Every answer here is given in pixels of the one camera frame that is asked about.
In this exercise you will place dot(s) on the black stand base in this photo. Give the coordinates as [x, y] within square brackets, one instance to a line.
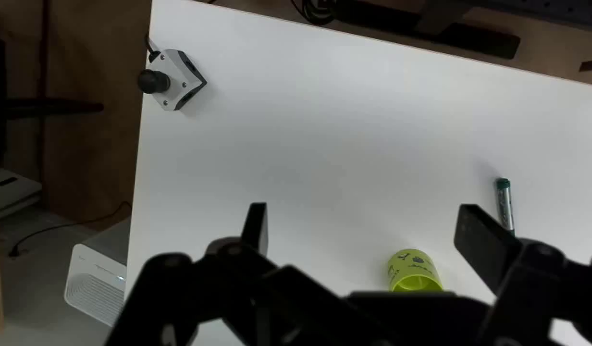
[437, 30]

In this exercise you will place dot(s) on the green whiteboard marker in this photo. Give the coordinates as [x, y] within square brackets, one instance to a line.
[504, 203]

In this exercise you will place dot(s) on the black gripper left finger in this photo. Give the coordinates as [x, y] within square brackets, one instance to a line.
[245, 281]

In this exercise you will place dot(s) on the black perforated breadboard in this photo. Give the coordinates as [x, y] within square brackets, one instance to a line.
[552, 12]

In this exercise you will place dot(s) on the white flat floor device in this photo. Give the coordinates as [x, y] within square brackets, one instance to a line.
[10, 193]

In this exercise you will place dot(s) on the white translucent floor box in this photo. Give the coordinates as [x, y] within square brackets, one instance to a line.
[95, 281]

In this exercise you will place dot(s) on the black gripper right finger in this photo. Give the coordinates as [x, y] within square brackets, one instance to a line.
[539, 281]

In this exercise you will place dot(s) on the white table clamp mount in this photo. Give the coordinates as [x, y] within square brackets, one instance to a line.
[177, 80]

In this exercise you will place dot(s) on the lime green mug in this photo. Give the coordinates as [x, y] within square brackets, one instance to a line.
[412, 270]

